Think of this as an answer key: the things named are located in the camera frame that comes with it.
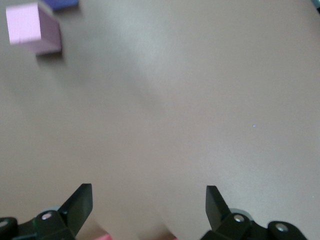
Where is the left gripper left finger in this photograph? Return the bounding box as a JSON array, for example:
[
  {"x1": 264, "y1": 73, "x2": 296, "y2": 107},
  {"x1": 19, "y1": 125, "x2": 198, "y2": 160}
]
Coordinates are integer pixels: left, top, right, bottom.
[{"x1": 0, "y1": 183, "x2": 94, "y2": 240}]

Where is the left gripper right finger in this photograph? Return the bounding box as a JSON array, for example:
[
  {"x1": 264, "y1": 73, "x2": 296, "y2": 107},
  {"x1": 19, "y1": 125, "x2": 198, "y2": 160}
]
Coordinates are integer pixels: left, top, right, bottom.
[{"x1": 199, "y1": 185, "x2": 307, "y2": 240}]

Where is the red foam cube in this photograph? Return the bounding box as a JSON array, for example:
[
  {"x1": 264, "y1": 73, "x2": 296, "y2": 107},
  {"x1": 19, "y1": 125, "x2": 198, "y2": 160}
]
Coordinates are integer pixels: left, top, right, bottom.
[{"x1": 93, "y1": 232, "x2": 113, "y2": 240}]

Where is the pink foam cube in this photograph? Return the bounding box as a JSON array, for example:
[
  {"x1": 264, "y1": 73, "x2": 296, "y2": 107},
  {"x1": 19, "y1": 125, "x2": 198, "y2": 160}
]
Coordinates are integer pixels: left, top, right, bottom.
[{"x1": 5, "y1": 1, "x2": 62, "y2": 56}]

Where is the purple foam cube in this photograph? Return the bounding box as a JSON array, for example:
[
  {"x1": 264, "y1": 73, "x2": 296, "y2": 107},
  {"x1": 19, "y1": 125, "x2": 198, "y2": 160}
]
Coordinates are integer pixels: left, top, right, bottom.
[{"x1": 41, "y1": 0, "x2": 80, "y2": 12}]

